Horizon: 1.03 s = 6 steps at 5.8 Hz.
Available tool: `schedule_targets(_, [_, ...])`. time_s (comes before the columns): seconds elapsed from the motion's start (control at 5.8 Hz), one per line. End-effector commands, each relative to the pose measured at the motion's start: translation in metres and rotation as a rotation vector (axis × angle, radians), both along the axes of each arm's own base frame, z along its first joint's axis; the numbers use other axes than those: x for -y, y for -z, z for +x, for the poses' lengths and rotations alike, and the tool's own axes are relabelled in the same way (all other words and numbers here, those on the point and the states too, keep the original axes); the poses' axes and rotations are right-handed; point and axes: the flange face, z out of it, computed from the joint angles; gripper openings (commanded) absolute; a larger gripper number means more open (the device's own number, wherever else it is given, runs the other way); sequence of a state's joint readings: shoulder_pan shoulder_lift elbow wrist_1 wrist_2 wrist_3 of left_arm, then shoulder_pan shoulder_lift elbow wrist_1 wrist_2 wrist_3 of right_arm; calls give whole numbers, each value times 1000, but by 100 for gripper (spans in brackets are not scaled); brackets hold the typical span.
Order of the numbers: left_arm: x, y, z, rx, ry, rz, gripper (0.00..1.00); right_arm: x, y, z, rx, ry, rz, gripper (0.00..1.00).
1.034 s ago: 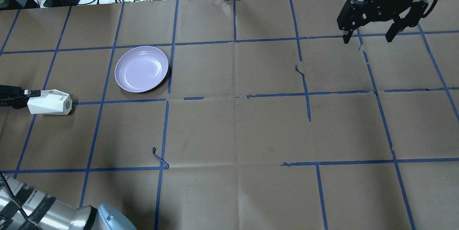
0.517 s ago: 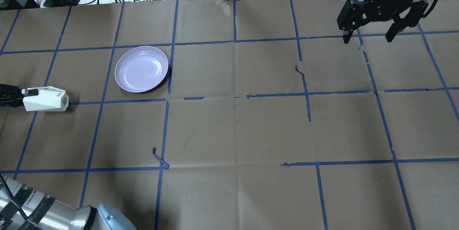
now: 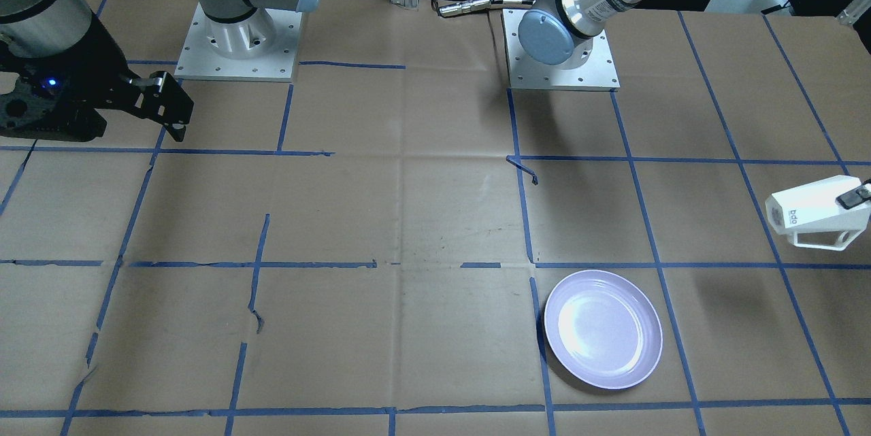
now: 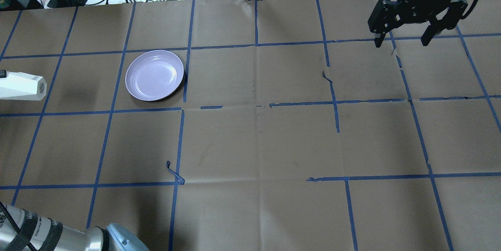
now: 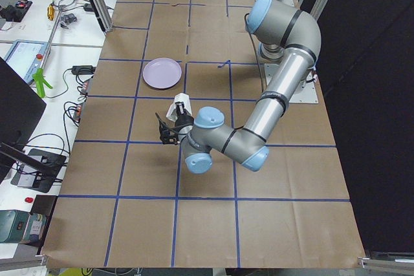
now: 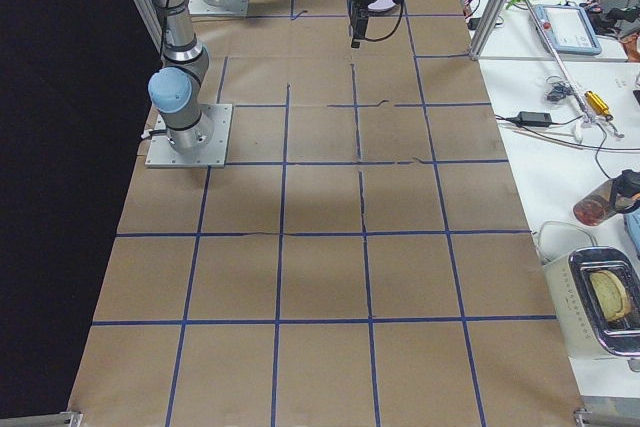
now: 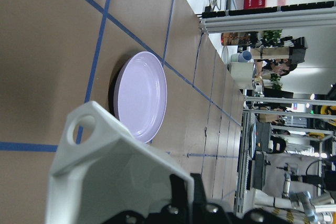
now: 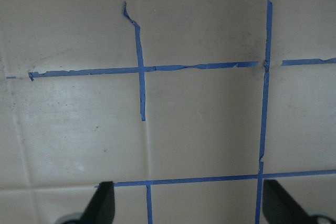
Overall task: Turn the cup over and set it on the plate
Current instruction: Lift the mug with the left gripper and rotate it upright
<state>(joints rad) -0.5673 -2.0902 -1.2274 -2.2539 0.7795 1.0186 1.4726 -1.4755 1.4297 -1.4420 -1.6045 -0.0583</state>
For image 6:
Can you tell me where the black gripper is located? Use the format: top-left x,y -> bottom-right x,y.
349,0 -> 373,49

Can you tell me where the lavender plate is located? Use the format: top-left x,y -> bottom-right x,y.
368,0 -> 398,15

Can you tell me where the black power brick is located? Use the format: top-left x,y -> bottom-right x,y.
516,111 -> 553,128

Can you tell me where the blue teach pendant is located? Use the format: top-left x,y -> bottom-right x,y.
534,4 -> 602,56

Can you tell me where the yellow hand tool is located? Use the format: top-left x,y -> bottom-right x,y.
584,90 -> 613,121

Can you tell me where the white toaster with bread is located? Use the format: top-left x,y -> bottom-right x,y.
534,221 -> 639,371

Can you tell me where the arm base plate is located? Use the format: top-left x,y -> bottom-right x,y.
145,104 -> 233,168
189,0 -> 249,17

